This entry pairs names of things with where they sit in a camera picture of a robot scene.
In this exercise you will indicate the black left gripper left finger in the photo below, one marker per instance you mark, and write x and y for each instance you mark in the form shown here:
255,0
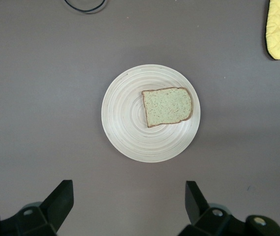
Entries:
43,216

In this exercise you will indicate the slice of toast bread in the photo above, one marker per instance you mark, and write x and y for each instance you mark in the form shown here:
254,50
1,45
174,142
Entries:
166,108

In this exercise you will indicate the round pale wooden plate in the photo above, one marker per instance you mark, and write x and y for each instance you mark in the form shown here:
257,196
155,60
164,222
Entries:
125,123

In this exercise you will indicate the brown table cover sheet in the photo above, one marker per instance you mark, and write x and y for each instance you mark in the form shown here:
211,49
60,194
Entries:
31,98

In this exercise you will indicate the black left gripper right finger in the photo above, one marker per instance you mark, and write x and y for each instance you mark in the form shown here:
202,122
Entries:
203,218

